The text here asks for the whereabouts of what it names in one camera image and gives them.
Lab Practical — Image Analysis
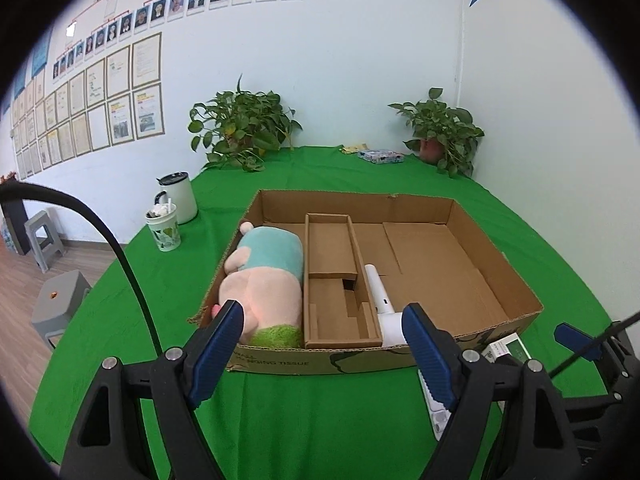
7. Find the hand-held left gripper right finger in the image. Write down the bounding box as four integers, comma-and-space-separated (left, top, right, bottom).
401, 302, 583, 480

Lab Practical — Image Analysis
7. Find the white handheld appliance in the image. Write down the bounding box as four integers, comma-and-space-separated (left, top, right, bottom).
363, 263, 412, 347

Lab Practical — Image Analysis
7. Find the row of blue wall posters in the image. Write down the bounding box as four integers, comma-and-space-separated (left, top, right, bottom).
2, 25, 53, 116

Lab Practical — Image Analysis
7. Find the patterned tissue pack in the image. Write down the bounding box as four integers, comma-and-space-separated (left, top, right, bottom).
357, 149, 404, 165

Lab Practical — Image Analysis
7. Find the black cabinet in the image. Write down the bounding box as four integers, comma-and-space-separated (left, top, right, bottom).
4, 201, 30, 256

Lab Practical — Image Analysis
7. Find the large bushy potted plant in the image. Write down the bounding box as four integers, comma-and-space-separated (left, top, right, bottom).
188, 74, 303, 173

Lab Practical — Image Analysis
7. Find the large cardboard box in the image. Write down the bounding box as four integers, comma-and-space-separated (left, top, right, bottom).
187, 189, 545, 376

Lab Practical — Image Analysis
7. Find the wall of framed certificates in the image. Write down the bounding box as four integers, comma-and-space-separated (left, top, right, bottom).
10, 31, 166, 181

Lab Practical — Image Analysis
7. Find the long cardboard insert tray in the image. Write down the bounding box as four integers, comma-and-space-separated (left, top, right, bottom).
303, 213, 385, 350

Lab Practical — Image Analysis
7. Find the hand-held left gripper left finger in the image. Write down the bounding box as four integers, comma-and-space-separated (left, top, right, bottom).
60, 299, 246, 480

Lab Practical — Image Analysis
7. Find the white mug with black lid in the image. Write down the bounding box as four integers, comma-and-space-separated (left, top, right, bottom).
156, 171, 198, 225

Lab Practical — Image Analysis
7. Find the grey plastic step stool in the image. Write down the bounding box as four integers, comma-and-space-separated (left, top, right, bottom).
24, 209, 66, 273

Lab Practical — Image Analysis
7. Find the pink pig plush toy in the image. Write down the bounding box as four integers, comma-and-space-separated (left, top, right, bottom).
212, 221, 306, 348

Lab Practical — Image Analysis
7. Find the black cable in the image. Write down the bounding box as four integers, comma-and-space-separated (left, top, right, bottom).
0, 182, 166, 358

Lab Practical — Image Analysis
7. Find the white controller with green screen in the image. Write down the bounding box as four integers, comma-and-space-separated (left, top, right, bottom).
417, 338, 532, 442

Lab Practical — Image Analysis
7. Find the green leaf patterned cup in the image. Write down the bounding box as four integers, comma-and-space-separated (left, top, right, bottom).
145, 200, 182, 252

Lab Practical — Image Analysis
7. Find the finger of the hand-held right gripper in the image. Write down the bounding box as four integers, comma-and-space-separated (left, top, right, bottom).
554, 323, 601, 361

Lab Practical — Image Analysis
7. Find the green tablecloth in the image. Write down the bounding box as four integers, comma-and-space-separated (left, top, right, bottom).
27, 145, 626, 480

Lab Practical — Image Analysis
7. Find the potted plant in terracotta pot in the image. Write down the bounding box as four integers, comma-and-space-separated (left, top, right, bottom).
388, 87, 485, 179

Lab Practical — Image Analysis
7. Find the grey low plastic stool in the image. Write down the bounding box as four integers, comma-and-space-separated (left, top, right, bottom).
31, 270, 93, 351

